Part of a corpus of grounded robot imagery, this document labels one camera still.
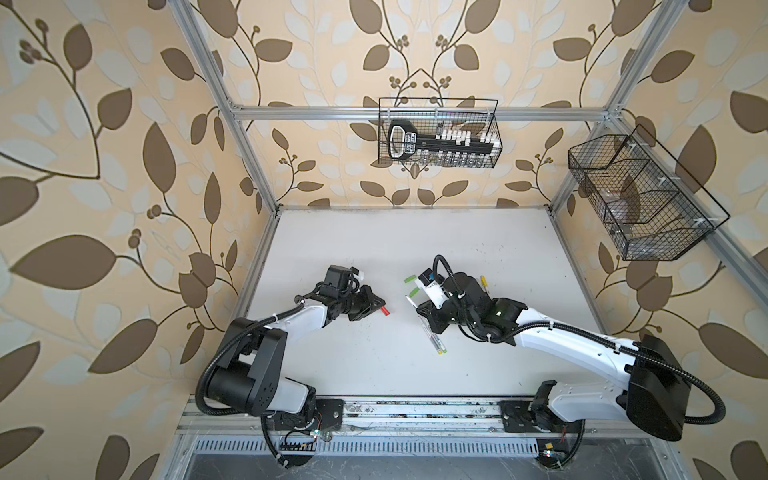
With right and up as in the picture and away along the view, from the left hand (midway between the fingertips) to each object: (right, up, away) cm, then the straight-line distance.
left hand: (381, 299), depth 87 cm
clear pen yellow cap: (+34, +3, +12) cm, 36 cm away
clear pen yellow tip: (+15, -11, 0) cm, 18 cm away
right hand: (+11, -1, -7) cm, 13 cm away
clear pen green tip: (+18, -13, 0) cm, 22 cm away
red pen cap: (+1, -3, 0) cm, 4 cm away
